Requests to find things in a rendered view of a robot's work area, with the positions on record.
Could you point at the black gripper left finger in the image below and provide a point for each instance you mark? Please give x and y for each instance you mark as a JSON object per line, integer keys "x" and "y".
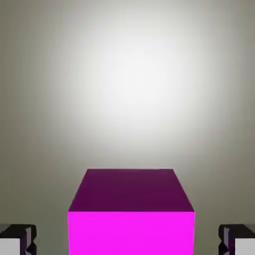
{"x": 18, "y": 233}

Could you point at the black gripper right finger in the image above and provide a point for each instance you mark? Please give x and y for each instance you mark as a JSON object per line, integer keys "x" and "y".
{"x": 237, "y": 233}

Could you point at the small magenta cube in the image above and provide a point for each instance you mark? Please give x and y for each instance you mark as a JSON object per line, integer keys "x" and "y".
{"x": 131, "y": 219}

